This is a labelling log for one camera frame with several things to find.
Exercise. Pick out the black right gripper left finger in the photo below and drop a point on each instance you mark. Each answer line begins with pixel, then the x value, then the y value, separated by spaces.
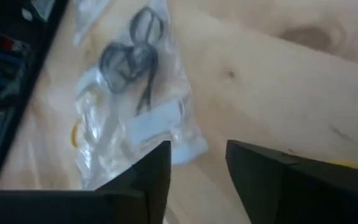
pixel 73 208

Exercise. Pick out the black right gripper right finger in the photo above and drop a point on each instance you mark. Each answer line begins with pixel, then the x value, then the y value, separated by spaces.
pixel 306 199

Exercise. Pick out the yellow rubber band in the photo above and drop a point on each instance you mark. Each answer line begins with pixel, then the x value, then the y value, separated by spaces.
pixel 73 135

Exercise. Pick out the clear plastic zip bag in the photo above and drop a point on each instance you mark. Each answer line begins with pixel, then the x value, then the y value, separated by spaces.
pixel 89 15
pixel 154 124

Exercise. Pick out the dark purple rubber band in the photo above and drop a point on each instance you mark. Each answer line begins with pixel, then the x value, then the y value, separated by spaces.
pixel 129 65
pixel 131 26

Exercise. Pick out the black tray with blue items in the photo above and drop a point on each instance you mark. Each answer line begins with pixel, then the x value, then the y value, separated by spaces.
pixel 42 46

